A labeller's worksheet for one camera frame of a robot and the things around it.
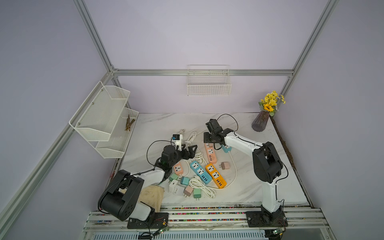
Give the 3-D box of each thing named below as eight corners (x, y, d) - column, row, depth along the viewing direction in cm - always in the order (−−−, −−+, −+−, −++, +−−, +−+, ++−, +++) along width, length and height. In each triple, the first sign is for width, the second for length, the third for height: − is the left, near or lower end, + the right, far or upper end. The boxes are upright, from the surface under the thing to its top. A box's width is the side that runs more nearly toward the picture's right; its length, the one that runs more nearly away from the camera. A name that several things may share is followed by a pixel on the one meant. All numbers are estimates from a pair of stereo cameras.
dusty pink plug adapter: (182, 195, 84) (181, 193, 82) (187, 185, 87) (186, 184, 85) (188, 199, 82) (188, 197, 80) (193, 189, 86) (193, 187, 84)
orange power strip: (221, 190, 85) (221, 189, 82) (203, 168, 94) (203, 166, 91) (228, 185, 87) (229, 183, 85) (210, 163, 96) (211, 161, 93)
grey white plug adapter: (173, 194, 83) (172, 192, 79) (177, 186, 86) (176, 183, 82) (181, 197, 82) (180, 195, 78) (184, 189, 85) (184, 186, 81)
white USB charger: (168, 192, 84) (167, 189, 80) (173, 181, 87) (172, 178, 83) (173, 194, 83) (172, 191, 79) (178, 183, 87) (177, 180, 83)
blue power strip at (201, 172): (208, 185, 86) (208, 184, 84) (189, 166, 94) (188, 164, 92) (213, 180, 88) (214, 178, 86) (194, 161, 96) (194, 159, 94)
